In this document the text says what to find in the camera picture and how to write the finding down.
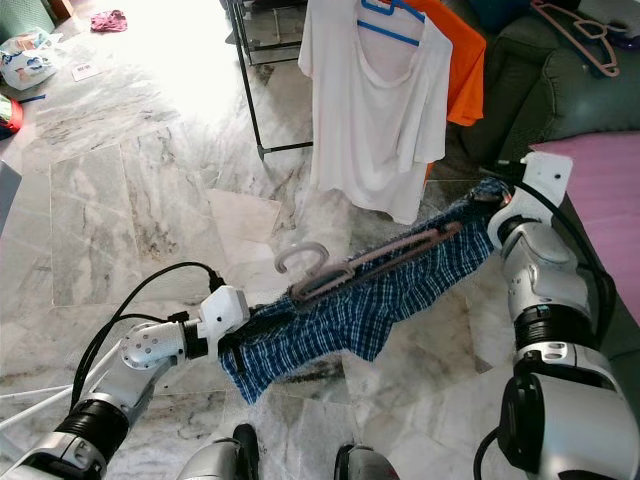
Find blue plaid shorts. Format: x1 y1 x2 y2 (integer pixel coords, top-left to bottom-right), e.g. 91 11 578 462
220 175 511 406

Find dusty pink hanger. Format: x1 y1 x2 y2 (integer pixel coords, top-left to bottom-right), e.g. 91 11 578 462
530 0 623 79

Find blue plastic hanger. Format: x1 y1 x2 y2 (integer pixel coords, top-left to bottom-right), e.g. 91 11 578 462
358 0 431 49

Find mauve cushion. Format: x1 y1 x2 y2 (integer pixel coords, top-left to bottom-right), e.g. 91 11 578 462
528 132 640 301

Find dark green sofa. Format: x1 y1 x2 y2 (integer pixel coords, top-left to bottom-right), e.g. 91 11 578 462
445 0 640 401

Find silver left robot leg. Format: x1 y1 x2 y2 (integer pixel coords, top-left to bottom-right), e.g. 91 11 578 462
175 425 261 480

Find silver robot leg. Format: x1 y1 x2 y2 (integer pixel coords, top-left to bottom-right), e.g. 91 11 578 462
335 445 411 480
175 425 261 480

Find red children's backpack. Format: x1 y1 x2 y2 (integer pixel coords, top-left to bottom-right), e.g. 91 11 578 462
0 95 23 136

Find orange shirt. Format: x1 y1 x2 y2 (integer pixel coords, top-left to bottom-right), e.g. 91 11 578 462
410 0 486 128

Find white shirt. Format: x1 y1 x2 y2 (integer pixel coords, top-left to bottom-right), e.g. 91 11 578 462
298 0 454 226

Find white blue plastic bag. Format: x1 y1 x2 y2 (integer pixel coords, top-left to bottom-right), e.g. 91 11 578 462
0 30 66 91

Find silver right robot leg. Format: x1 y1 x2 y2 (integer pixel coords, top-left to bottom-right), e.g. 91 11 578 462
335 445 411 480

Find green woven cabinet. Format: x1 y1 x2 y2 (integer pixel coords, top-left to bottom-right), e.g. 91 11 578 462
0 0 56 41

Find black metal clothes rack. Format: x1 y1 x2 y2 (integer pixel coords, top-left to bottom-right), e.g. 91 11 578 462
225 0 321 161

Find crumpled pink cloth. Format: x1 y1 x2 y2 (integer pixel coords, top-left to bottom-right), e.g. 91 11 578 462
92 10 129 33

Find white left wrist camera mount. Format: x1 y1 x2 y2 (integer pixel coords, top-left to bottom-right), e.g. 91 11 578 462
198 287 251 346

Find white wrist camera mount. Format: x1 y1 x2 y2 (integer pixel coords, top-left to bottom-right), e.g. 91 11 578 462
198 287 251 346
488 152 576 251

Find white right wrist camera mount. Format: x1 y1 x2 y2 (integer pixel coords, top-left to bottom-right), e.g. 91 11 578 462
488 152 576 251

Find short black left arm cable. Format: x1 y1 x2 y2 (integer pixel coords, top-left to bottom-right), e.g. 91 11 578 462
80 312 186 366

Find long black left arm cable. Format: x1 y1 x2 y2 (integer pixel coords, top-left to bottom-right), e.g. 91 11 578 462
68 261 233 411

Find white tube frame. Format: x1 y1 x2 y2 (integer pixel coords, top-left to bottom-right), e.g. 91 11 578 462
0 345 121 431

